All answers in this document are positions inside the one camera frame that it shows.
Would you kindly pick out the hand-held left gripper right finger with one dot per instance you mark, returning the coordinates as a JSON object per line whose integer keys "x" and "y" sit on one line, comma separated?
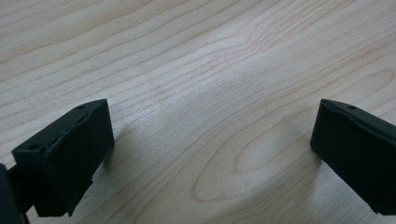
{"x": 355, "y": 149}

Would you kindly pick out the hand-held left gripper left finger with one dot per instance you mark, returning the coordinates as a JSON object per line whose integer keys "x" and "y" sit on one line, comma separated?
{"x": 67, "y": 155}

